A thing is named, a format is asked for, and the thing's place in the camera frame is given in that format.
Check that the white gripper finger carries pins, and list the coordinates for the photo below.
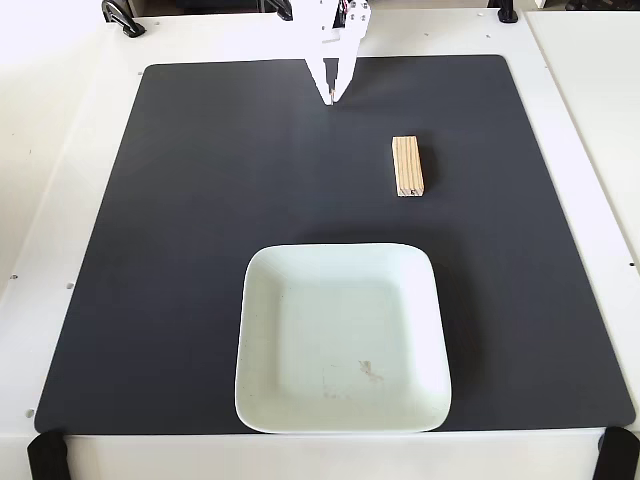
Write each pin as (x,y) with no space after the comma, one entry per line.
(357,30)
(324,80)

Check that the grooved wooden block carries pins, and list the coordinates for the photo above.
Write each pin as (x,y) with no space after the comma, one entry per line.
(409,165)

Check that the white square plate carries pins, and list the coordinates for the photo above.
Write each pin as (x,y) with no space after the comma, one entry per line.
(340,340)

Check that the black metal table clamp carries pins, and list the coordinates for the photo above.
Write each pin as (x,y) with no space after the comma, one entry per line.
(122,17)
(281,9)
(507,11)

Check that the black rubber mat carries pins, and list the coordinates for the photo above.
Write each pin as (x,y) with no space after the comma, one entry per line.
(200,225)

